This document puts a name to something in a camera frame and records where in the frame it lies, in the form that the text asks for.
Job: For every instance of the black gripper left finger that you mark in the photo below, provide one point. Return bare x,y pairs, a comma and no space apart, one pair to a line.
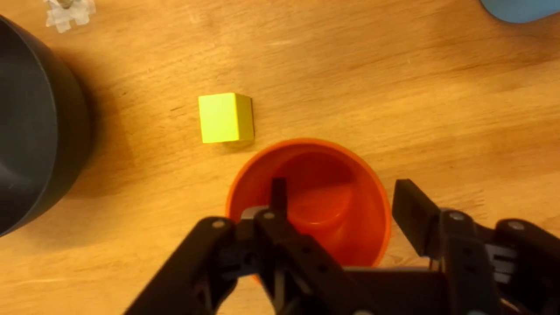
281,256

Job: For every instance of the yellow cube block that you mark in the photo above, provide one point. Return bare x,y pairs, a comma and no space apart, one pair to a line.
225,116

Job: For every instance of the black bowl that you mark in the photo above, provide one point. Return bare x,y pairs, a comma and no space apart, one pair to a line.
36,128

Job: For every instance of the orange plastic cup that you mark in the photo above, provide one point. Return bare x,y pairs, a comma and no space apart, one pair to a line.
338,198

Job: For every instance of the blue plastic cup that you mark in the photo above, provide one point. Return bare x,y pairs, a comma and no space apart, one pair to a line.
519,9

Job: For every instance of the clear stick with white wad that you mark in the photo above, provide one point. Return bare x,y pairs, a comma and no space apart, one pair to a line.
71,13

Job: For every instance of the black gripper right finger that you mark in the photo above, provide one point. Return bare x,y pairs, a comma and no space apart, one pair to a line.
461,246

